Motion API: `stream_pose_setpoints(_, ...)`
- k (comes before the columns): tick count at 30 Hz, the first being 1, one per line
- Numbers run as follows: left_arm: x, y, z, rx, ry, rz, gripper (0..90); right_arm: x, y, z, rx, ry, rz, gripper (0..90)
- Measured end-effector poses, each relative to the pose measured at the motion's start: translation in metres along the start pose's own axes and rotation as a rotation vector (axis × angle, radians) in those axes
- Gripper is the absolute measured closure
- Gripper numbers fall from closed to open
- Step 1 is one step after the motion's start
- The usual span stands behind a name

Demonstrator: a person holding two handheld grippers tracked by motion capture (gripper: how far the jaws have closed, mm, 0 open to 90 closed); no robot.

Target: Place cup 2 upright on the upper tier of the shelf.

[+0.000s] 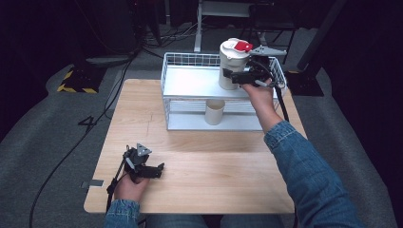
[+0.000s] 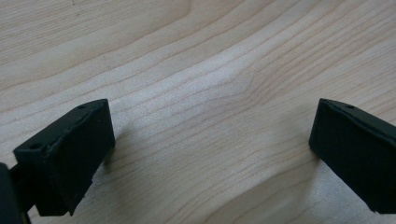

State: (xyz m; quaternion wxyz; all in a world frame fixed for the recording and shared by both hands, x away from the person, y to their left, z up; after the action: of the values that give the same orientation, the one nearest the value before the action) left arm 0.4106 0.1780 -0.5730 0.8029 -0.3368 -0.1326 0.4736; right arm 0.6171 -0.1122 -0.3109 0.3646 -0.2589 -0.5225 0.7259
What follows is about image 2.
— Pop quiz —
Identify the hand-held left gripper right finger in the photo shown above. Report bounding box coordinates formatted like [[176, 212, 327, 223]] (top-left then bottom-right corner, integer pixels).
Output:
[[308, 97, 396, 216]]

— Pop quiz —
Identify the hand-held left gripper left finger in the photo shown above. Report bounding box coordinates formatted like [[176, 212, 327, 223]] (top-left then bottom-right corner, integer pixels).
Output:
[[12, 98, 117, 217]]

